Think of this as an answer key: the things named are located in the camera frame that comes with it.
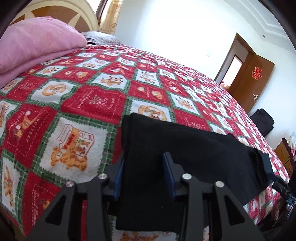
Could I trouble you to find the black pants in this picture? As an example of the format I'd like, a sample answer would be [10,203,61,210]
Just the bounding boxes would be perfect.
[116,113,271,233]

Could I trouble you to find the pink folded blanket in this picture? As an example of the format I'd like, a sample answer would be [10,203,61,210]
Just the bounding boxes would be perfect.
[1,16,87,87]

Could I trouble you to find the red checkered bed quilt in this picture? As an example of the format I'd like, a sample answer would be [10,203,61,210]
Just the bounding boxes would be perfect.
[1,45,288,235]

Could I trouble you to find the black folding chair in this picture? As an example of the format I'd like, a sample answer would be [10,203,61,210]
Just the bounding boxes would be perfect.
[250,108,274,137]

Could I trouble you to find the grey striped pillow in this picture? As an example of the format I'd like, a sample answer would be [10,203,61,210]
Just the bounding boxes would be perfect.
[81,31,122,45]

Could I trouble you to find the brown wooden door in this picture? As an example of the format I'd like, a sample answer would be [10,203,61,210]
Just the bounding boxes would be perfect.
[227,53,276,114]

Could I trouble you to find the golden curtain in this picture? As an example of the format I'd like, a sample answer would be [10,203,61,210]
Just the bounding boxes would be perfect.
[99,0,123,35]

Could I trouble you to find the cream wooden headboard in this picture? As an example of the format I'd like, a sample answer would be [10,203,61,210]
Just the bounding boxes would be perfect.
[11,0,99,32]

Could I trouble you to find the wooden dresser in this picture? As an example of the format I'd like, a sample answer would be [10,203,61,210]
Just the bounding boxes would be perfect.
[274,138,295,177]

